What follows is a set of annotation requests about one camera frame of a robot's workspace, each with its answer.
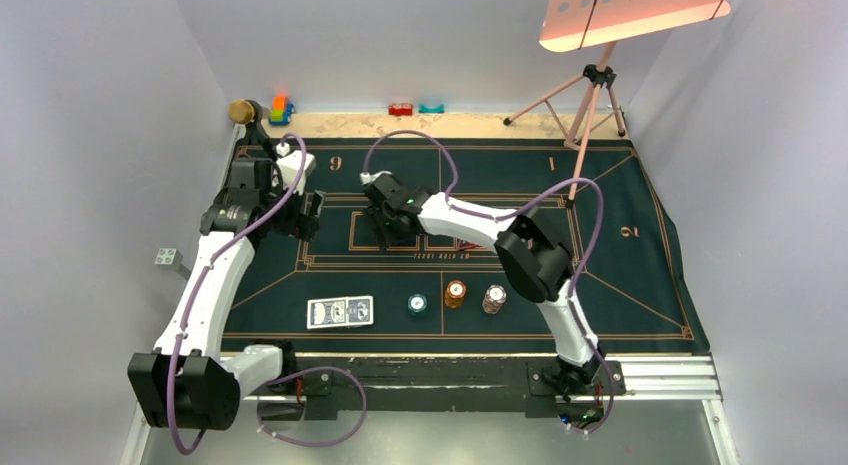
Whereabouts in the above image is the green blue chip stack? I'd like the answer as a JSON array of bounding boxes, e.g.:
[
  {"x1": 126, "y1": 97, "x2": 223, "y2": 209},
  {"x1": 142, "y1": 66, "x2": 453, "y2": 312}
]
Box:
[{"x1": 407, "y1": 294, "x2": 429, "y2": 316}]

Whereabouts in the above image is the orange red chip stack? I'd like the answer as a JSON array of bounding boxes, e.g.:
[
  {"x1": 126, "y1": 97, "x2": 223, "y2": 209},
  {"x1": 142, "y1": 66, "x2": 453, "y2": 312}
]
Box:
[{"x1": 444, "y1": 280, "x2": 467, "y2": 309}]

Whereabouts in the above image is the peach blue chip stack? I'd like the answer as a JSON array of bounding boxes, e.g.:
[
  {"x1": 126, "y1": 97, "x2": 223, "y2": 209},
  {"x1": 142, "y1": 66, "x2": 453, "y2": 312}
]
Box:
[{"x1": 482, "y1": 284, "x2": 507, "y2": 314}]

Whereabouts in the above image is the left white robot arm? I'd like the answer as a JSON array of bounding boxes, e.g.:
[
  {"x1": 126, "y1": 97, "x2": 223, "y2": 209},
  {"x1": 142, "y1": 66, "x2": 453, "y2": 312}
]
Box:
[{"x1": 127, "y1": 151, "x2": 324, "y2": 430}]

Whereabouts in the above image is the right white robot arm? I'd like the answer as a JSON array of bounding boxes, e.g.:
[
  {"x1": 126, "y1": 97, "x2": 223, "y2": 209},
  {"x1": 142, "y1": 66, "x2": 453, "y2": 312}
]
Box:
[{"x1": 359, "y1": 171, "x2": 603, "y2": 392}]

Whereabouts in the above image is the green poker table mat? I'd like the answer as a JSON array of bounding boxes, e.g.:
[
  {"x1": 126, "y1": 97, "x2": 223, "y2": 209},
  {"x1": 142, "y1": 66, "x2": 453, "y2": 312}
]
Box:
[{"x1": 222, "y1": 138, "x2": 710, "y2": 354}]

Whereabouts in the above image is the blue playing card deck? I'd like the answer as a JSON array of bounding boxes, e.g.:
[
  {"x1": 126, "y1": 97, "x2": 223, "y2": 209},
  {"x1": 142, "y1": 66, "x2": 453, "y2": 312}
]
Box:
[{"x1": 306, "y1": 295, "x2": 374, "y2": 330}]

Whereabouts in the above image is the red toy block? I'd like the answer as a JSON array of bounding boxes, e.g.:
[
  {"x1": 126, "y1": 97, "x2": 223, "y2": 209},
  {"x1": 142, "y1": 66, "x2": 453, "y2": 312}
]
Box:
[{"x1": 387, "y1": 102, "x2": 415, "y2": 116}]

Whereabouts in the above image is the colourful toy block stack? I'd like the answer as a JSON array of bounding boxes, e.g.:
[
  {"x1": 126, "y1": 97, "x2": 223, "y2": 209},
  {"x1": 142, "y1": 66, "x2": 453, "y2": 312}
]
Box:
[{"x1": 268, "y1": 94, "x2": 295, "y2": 126}]

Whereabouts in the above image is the teal toy block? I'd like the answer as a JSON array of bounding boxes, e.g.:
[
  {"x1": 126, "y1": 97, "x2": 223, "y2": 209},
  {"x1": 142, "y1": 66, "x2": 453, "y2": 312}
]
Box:
[{"x1": 418, "y1": 102, "x2": 445, "y2": 114}]

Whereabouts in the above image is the brass round knob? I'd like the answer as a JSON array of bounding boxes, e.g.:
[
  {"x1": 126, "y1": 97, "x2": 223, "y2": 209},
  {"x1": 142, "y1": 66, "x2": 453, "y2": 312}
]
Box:
[{"x1": 227, "y1": 99, "x2": 262, "y2": 125}]

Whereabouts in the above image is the pink music stand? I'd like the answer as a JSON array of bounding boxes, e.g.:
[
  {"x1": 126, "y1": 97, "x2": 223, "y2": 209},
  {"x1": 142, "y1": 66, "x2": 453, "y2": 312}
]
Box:
[{"x1": 503, "y1": 0, "x2": 731, "y2": 177}]

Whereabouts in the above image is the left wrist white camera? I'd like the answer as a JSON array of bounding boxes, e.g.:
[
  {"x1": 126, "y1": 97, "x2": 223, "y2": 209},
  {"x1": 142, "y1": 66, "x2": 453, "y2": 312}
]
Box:
[{"x1": 275, "y1": 142, "x2": 316, "y2": 195}]

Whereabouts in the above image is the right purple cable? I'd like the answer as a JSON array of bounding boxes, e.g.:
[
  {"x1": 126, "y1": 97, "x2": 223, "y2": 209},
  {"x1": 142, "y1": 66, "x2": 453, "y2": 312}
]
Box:
[{"x1": 360, "y1": 129, "x2": 617, "y2": 437}]

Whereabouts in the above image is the purple cable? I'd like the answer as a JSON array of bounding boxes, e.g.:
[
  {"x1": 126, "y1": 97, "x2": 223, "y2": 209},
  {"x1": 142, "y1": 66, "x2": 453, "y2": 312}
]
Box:
[
  {"x1": 360, "y1": 129, "x2": 617, "y2": 437},
  {"x1": 166, "y1": 133, "x2": 368, "y2": 457}
]

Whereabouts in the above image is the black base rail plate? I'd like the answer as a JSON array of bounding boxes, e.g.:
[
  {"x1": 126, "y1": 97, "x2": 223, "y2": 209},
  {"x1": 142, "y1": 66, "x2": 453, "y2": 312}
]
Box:
[{"x1": 250, "y1": 353, "x2": 626, "y2": 423}]

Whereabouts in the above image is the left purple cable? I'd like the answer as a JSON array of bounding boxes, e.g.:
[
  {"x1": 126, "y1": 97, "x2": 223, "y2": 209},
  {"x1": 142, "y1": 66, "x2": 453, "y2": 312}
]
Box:
[{"x1": 166, "y1": 133, "x2": 368, "y2": 457}]

